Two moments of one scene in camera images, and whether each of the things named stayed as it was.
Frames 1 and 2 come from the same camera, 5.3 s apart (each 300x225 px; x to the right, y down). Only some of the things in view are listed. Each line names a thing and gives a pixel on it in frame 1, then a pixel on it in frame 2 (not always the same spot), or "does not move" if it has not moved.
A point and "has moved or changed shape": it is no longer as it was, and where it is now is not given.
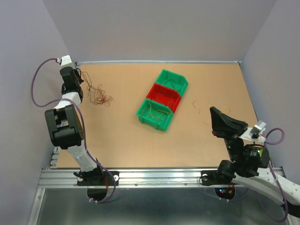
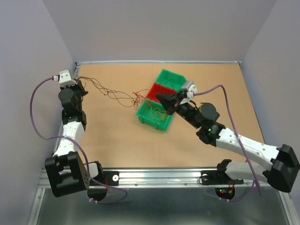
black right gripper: x=225 y=127 to x=172 y=99
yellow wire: x=158 y=109 has moved or changed shape
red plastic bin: x=165 y=95 does not move
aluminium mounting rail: x=67 y=176 does not move
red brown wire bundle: x=96 y=95 to x=124 y=99
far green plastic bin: x=172 y=80 does not move
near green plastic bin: x=155 y=114 does not move
